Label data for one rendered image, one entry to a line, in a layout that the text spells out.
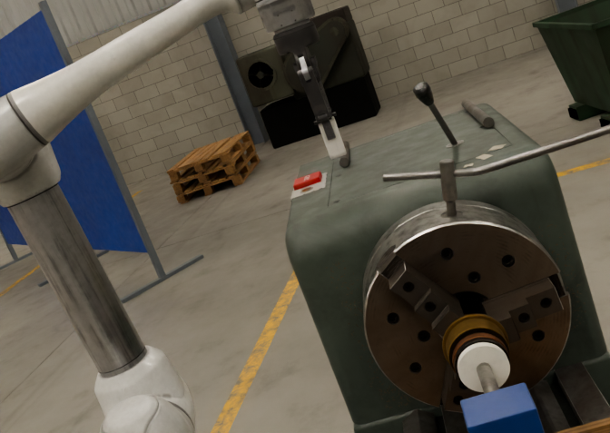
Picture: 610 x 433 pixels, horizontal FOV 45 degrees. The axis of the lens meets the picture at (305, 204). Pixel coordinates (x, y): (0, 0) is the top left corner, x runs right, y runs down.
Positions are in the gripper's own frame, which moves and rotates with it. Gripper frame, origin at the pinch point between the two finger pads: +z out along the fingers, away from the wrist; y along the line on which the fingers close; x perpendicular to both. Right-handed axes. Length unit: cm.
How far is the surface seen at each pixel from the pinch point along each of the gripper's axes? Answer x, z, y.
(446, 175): 15.9, 7.7, 20.1
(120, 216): -228, 79, -454
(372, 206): 3.0, 12.9, 5.0
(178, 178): -255, 106, -729
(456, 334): 9.9, 25.9, 34.4
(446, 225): 13.5, 14.1, 23.4
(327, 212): -5.2, 12.1, 2.3
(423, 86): 18.2, -2.1, -7.7
